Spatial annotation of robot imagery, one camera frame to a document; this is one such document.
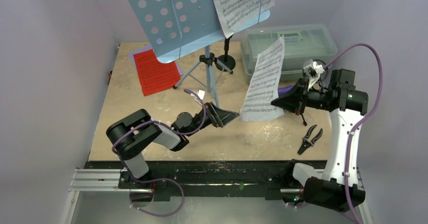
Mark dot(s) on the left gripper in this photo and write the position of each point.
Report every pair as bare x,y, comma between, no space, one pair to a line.
218,117

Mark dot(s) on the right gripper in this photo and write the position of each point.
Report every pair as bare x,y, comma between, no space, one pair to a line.
302,97

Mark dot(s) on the purple microphone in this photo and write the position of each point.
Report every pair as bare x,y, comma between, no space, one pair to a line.
285,90

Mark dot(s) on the white sheet music page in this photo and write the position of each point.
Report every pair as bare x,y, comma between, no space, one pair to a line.
263,87

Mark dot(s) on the red folder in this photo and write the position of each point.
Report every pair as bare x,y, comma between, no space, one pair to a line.
153,75

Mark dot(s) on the light blue music stand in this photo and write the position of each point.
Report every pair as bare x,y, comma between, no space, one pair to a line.
176,28

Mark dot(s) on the black tripod microphone stand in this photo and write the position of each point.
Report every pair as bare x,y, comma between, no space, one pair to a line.
305,92

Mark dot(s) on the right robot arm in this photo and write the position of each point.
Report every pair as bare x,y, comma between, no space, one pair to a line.
337,187

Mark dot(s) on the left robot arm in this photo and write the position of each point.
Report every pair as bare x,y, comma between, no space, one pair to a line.
132,134

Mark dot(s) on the black pliers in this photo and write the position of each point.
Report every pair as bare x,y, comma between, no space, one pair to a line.
308,141

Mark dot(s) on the translucent green storage box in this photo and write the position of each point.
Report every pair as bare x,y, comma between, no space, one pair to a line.
302,42

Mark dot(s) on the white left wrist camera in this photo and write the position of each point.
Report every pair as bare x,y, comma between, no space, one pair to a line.
200,93

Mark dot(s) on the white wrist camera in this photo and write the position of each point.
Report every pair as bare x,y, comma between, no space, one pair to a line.
312,71
200,93

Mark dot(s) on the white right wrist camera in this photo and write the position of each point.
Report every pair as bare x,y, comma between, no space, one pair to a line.
312,71

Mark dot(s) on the black mounting rail base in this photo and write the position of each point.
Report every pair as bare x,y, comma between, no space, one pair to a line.
269,179

